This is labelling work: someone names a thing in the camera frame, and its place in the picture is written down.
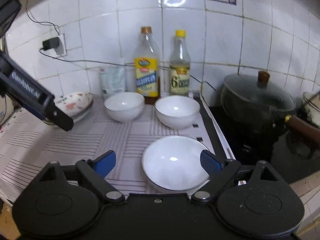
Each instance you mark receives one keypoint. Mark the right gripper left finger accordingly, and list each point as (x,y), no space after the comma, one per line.
(92,173)

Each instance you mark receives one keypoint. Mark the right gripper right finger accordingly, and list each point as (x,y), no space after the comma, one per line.
(221,172)

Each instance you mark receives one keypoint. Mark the white bowl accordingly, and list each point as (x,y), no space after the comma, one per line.
(124,107)
(172,163)
(177,112)

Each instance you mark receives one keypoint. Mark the pink rabbit carrot plate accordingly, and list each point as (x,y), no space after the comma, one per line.
(74,103)

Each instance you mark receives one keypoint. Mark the black power adapter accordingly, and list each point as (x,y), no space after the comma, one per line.
(51,43)

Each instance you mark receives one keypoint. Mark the striped table mat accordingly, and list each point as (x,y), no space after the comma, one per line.
(28,144)

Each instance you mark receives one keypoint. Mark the black cooking pot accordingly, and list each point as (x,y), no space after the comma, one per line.
(259,102)

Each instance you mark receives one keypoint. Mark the white salt bag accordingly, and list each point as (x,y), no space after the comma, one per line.
(113,81)

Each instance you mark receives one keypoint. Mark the clear vinegar bottle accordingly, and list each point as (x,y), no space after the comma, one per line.
(179,66)

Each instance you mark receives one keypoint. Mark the enamel pot with rim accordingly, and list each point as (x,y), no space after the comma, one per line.
(310,106)

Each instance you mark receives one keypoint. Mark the yellow label oil bottle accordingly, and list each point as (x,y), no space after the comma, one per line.
(146,60)

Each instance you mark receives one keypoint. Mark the white wall socket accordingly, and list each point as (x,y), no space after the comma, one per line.
(60,49)

